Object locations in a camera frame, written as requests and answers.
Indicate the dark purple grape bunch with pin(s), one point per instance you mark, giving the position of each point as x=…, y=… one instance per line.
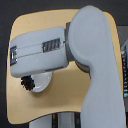
x=27, y=82

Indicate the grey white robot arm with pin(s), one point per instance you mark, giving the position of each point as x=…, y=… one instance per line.
x=88, y=41

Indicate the white round plate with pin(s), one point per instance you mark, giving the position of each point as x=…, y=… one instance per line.
x=41, y=81

